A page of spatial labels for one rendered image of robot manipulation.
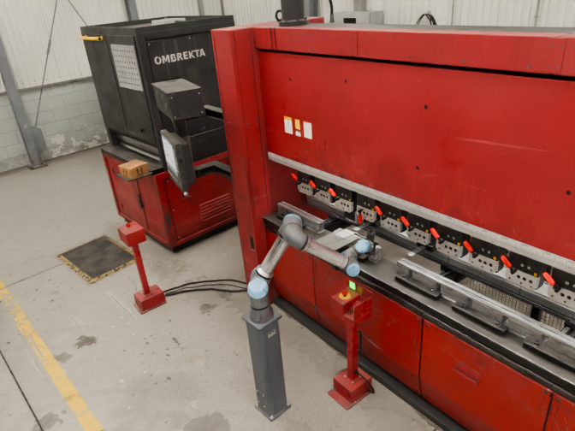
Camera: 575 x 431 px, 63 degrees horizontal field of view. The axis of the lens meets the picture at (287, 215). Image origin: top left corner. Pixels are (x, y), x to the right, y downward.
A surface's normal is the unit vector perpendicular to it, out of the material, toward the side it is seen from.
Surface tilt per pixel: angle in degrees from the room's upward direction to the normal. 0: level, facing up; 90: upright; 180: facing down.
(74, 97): 90
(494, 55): 90
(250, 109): 90
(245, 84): 90
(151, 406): 0
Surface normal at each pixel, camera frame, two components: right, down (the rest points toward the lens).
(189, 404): -0.07, -0.89
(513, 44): -0.78, 0.33
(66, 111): 0.68, 0.29
